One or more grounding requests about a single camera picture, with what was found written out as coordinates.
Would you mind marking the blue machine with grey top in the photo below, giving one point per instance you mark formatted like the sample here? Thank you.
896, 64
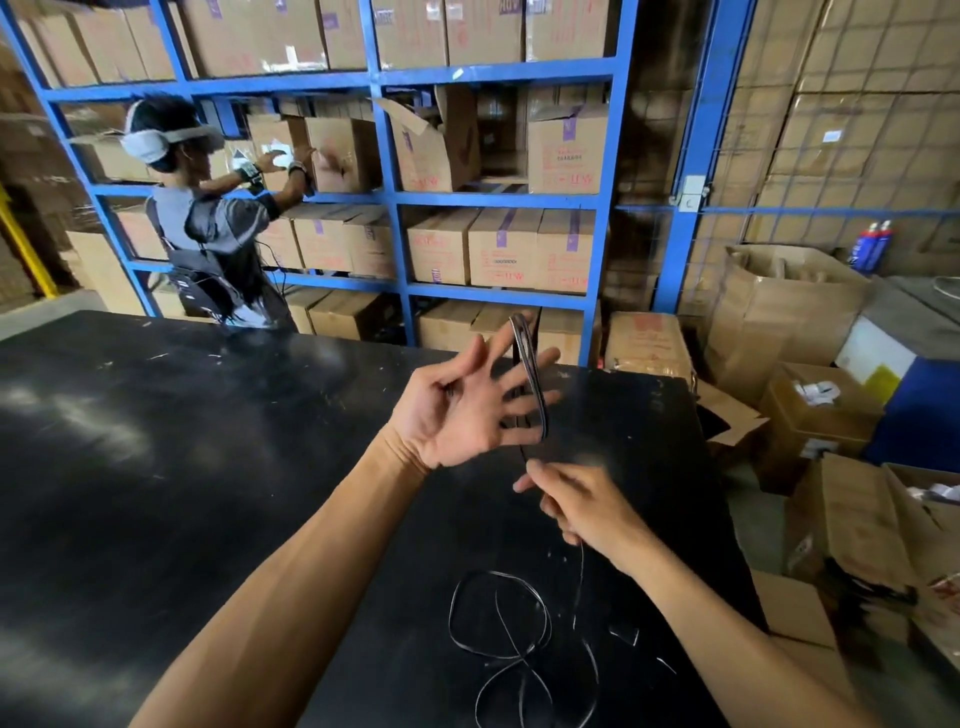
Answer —
922, 412

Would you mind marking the cardboard box with red print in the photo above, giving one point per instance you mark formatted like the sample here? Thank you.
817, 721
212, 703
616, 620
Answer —
649, 345

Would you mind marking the flat cardboard box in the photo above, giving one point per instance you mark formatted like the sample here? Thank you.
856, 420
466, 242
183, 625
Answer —
795, 607

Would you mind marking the rows of brown cardboard boxes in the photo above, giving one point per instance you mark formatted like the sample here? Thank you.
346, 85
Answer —
502, 247

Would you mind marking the wide open cardboard box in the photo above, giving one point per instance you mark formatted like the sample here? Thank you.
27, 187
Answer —
926, 540

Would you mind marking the large cardboard box red label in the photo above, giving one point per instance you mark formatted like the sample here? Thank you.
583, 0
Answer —
941, 622

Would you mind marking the white paper strips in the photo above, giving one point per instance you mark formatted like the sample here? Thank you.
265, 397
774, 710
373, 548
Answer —
937, 493

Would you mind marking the yellow post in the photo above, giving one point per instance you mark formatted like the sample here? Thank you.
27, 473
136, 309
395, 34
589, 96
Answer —
26, 251

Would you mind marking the person's right forearm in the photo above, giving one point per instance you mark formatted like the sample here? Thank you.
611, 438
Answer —
720, 652

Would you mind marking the person's right hand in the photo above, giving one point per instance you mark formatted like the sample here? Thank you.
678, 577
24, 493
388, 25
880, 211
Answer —
592, 510

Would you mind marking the crumpled white paper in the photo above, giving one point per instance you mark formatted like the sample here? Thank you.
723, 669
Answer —
817, 392

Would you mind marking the torn open cardboard box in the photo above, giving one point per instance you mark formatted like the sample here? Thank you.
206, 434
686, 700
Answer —
431, 157

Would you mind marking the person's left hand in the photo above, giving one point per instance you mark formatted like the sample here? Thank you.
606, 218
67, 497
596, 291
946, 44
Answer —
450, 420

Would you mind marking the small open cardboard box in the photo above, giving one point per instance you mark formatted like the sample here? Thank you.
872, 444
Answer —
787, 435

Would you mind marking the person's left forearm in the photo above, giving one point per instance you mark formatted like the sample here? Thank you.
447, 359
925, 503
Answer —
285, 600

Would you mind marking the white latch plate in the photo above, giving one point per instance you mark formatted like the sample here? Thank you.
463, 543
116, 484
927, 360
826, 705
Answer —
690, 193

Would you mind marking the cardboard box with white label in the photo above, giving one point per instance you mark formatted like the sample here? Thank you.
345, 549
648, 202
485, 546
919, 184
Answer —
847, 517

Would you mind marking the blue metal shelf rack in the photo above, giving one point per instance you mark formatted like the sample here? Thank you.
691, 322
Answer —
495, 73

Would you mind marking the empty cardboard box with flaps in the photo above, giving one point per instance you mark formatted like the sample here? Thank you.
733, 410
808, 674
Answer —
731, 416

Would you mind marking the tall open cardboard box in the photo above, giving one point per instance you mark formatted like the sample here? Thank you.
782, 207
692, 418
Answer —
772, 330

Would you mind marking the stack of large cardboard boxes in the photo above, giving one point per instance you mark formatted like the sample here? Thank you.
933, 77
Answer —
862, 112

